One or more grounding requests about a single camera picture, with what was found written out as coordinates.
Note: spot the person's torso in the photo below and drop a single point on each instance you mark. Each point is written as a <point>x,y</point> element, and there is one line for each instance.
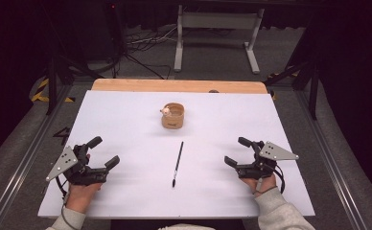
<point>187,227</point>

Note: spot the round wooden pen holder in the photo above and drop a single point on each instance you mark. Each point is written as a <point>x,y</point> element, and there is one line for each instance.
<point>173,122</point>

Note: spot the person's left hand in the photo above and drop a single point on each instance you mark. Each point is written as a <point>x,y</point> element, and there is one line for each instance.
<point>78,196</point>

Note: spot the white board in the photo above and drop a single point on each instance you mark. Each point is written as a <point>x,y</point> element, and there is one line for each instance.
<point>136,153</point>

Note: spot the yellow black floor tape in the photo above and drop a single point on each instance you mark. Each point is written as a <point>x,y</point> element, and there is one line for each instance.
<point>41,85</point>
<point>284,74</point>

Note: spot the person's right hand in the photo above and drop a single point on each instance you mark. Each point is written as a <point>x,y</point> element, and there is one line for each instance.
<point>264,184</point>

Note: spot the wooden table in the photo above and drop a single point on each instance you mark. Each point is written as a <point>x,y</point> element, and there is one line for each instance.
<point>174,85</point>

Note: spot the small white figurine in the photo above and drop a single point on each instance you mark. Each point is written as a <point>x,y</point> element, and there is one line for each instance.
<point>166,111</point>

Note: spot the black pen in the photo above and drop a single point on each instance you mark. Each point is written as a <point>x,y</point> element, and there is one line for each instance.
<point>178,163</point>

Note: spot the black floor tape marks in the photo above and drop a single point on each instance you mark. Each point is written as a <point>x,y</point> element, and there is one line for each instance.
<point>63,133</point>

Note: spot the aluminium floor rail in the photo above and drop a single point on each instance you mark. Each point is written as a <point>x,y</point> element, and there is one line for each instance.
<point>24,166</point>
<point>331,159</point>

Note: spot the white metal stand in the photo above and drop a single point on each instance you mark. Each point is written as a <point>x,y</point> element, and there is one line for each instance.
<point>217,20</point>

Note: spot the black metal stand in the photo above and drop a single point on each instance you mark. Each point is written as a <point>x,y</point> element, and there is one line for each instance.
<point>313,89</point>

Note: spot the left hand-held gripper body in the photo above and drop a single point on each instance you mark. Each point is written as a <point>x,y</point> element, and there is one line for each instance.
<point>78,174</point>

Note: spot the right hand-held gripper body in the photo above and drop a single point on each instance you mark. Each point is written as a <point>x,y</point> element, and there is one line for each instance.
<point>260,169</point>

